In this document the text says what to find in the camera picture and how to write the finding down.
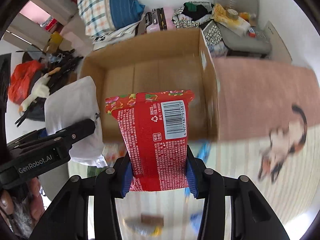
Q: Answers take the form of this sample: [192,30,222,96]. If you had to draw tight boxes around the white soft pouch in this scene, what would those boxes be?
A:
[44,76,107,168]

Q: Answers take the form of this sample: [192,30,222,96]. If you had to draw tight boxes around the yellow silver scrub sponge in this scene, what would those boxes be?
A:
[123,214,164,237]

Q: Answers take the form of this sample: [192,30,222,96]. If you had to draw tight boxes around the red snack packet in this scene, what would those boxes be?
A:
[105,90,194,192]

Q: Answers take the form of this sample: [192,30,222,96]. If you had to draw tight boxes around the blue wafer packet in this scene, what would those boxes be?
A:
[197,141,211,163]

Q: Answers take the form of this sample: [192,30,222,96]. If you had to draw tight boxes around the green snack packet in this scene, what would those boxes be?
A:
[87,166,106,178]

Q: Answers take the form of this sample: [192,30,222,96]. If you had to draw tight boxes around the white goose plush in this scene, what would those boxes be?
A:
[18,67,61,113]

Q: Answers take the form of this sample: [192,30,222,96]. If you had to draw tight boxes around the orange plastic bag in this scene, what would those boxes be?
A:
[8,60,43,105]

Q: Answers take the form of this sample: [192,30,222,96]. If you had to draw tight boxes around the striped cat table mat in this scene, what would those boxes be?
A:
[67,57,320,240]

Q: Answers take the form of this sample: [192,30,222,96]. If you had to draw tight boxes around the cardboard milk box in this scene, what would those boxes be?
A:
[80,28,220,142]

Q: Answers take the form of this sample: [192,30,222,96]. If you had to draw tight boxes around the plaid folded bedding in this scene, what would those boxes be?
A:
[77,0,145,38]

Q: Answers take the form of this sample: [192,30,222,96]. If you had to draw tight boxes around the pink suitcase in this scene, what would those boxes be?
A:
[146,7,176,33]

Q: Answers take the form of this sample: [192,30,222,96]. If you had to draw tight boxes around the black white clothes pile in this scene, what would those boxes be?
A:
[172,2,214,29]

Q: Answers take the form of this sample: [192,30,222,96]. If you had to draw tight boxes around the yellow bag on chair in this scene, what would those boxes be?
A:
[211,3,251,36]

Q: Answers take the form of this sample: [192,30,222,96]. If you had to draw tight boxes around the tape roll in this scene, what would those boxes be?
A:
[226,8,239,21]

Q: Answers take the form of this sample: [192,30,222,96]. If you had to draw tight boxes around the plastic water bottle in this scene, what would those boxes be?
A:
[226,0,237,10]

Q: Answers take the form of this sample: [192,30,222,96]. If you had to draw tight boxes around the grey chair by wall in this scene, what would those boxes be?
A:
[212,0,272,57]

